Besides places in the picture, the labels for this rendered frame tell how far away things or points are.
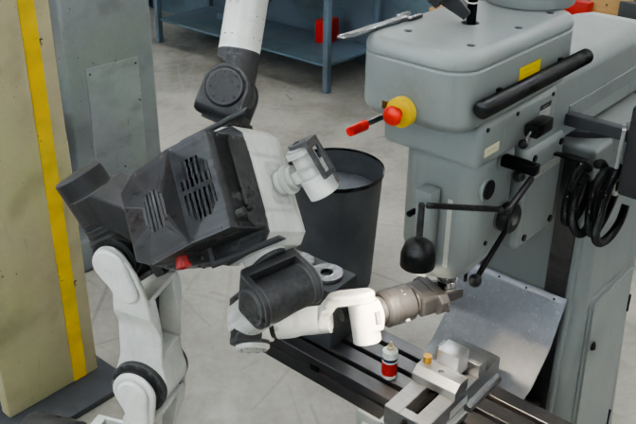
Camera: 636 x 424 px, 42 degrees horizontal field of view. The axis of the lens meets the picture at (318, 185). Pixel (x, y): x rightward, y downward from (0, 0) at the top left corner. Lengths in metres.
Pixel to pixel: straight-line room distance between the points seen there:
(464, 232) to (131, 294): 0.75
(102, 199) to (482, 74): 0.84
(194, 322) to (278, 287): 2.42
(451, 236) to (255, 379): 2.00
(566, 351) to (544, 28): 1.01
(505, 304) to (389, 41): 1.02
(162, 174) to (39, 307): 1.87
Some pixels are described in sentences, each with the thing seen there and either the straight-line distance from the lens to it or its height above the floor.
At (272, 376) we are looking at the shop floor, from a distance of 3.72.
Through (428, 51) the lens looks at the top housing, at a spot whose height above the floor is 1.88.
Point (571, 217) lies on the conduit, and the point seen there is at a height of 1.43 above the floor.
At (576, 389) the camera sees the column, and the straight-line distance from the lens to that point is 2.58.
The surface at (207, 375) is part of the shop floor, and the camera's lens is 3.75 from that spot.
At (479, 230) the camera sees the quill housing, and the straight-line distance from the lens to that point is 1.87.
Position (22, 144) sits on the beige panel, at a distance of 3.18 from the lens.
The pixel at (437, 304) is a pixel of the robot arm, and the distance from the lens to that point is 2.00.
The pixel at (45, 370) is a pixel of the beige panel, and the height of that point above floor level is 0.16.
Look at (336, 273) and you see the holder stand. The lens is 2.28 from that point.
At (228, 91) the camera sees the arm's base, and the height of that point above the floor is 1.77.
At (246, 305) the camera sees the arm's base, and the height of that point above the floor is 1.40.
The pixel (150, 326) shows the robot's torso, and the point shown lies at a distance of 1.99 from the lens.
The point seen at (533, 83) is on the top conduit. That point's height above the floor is 1.80.
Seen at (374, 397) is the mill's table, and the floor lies 0.91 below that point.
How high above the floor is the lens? 2.36
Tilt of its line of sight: 26 degrees down
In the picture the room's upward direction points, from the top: 1 degrees clockwise
